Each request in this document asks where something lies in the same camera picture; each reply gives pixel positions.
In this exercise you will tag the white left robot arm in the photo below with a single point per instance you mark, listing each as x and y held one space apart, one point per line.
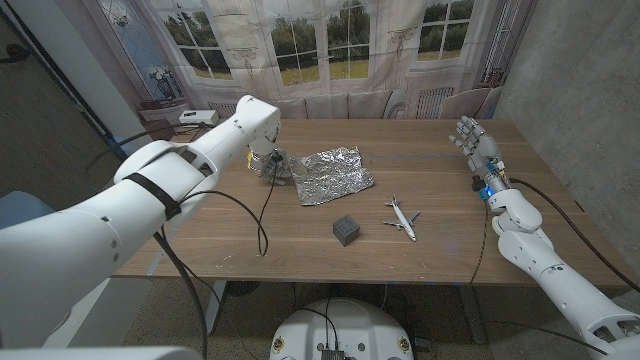
75 250

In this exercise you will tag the crinkled aluminium foil sheet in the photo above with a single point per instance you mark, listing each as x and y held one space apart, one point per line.
330 175

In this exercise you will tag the blue chair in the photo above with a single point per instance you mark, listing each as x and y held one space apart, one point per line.
20 207

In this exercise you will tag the dark table leg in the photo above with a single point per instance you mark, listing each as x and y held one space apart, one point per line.
472 315

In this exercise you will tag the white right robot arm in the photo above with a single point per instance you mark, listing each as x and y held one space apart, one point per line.
545 260

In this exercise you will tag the white power box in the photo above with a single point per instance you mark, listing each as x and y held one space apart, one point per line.
197 117

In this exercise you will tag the printed window scene backdrop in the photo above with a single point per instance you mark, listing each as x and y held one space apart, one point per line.
380 30

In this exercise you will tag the dark grey cube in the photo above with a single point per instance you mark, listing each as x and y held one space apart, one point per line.
346 230

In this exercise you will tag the white toy aeroplane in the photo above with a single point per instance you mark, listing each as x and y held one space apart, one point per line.
402 220

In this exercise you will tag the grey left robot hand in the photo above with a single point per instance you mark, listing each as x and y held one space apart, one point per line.
272 167

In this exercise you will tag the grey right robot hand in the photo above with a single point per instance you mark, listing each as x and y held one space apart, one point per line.
482 150

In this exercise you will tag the white robot torso base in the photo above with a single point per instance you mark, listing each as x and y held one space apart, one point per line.
345 330

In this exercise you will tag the white table leg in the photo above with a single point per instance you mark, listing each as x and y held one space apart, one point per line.
216 310

